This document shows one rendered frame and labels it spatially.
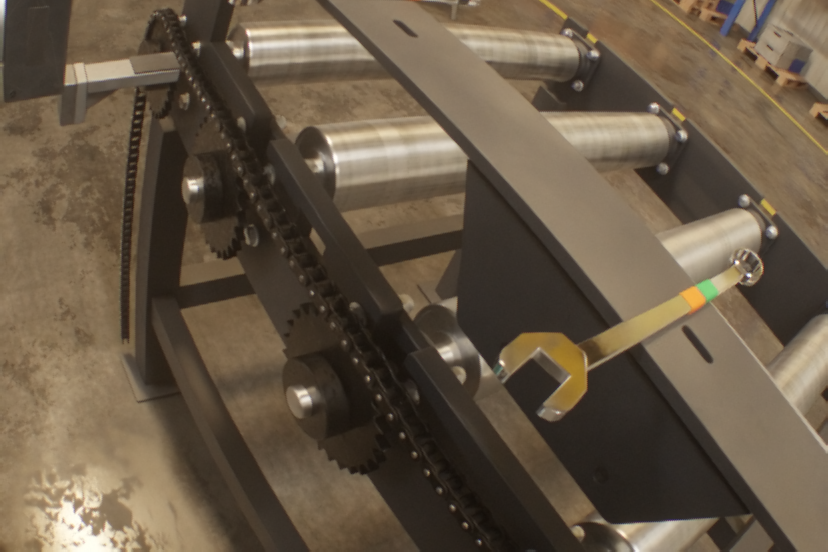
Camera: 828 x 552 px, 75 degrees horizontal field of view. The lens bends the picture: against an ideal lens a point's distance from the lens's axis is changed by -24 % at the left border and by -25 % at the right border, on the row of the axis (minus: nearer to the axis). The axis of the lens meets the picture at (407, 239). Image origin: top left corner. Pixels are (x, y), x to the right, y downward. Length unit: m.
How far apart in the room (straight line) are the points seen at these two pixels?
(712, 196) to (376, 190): 0.80
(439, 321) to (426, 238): 0.98
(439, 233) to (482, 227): 1.19
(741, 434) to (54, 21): 0.49
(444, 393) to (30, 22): 0.45
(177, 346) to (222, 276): 0.22
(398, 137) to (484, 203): 0.38
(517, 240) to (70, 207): 1.68
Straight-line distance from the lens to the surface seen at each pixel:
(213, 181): 0.76
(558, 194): 0.41
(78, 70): 0.51
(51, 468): 1.52
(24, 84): 0.48
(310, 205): 0.69
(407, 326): 0.64
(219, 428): 1.20
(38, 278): 1.84
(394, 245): 1.63
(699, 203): 1.45
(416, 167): 0.88
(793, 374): 1.01
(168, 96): 0.97
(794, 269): 1.37
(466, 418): 0.57
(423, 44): 0.52
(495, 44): 1.33
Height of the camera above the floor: 1.37
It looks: 39 degrees down
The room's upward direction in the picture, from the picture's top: 25 degrees clockwise
